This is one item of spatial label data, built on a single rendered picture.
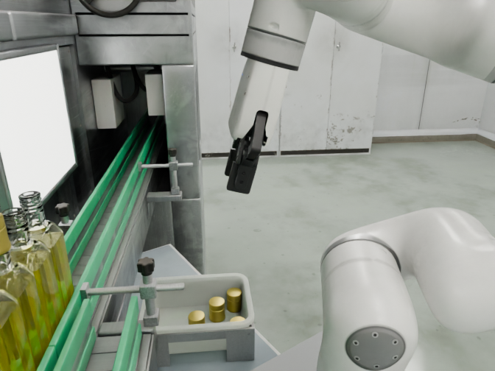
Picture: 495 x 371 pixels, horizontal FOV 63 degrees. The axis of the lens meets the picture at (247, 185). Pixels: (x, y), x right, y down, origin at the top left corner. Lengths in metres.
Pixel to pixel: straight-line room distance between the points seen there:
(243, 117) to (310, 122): 3.95
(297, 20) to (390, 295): 0.32
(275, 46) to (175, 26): 0.95
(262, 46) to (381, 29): 0.16
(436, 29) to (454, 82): 4.98
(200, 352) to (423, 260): 0.51
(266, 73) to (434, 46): 0.20
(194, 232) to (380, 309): 1.25
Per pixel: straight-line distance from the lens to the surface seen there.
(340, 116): 4.51
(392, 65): 5.13
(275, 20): 0.50
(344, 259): 0.49
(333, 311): 0.45
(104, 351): 0.74
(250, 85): 0.49
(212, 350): 0.86
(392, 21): 0.57
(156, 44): 1.44
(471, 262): 0.46
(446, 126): 5.62
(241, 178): 0.53
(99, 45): 1.47
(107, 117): 1.62
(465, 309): 0.45
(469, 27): 0.49
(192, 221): 1.60
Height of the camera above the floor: 1.37
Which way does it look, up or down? 22 degrees down
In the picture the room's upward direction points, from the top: straight up
